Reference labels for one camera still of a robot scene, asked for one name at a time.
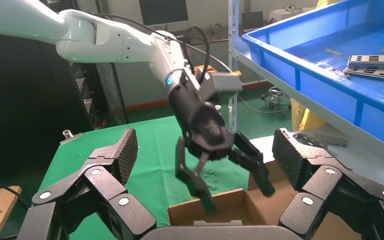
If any yellow bag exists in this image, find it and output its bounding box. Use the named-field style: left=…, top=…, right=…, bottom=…
left=290, top=98, right=329, bottom=132

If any green cloth mat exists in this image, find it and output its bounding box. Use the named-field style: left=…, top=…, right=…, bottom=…
left=37, top=114, right=251, bottom=240

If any silver metal I/O shield plate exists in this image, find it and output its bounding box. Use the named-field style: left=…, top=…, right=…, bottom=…
left=347, top=54, right=384, bottom=69
left=343, top=67, right=384, bottom=83

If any blue plastic tray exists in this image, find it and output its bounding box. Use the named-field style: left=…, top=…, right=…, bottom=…
left=241, top=0, right=384, bottom=155

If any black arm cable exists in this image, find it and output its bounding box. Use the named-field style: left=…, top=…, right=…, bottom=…
left=90, top=12, right=234, bottom=85

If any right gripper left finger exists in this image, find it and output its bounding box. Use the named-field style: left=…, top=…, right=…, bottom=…
left=16, top=127, right=157, bottom=240

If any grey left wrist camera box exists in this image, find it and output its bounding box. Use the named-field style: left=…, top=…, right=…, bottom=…
left=208, top=72, right=244, bottom=100

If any brown cardboard box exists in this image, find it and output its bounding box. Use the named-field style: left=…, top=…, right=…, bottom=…
left=167, top=158, right=363, bottom=240

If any large dark monitor screen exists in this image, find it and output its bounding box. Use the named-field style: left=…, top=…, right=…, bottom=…
left=138, top=0, right=190, bottom=27

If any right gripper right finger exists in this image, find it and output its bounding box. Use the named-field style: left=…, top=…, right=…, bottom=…
left=272, top=127, right=384, bottom=240

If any perforated steel shelf post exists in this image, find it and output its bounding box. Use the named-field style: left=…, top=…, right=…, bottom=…
left=227, top=0, right=244, bottom=133

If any silver metal clip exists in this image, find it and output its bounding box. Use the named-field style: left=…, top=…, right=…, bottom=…
left=59, top=129, right=83, bottom=146

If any toothed grey metal strip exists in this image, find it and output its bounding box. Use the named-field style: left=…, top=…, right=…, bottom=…
left=292, top=131, right=350, bottom=148

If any brown wooden board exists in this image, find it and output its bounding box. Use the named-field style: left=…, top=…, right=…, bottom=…
left=0, top=185, right=23, bottom=240

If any white floor cable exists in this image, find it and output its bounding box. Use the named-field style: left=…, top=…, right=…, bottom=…
left=237, top=95, right=294, bottom=115

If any black round stool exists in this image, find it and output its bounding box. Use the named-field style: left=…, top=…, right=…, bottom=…
left=260, top=86, right=292, bottom=110

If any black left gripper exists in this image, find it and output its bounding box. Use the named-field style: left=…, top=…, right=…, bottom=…
left=168, top=73, right=276, bottom=217

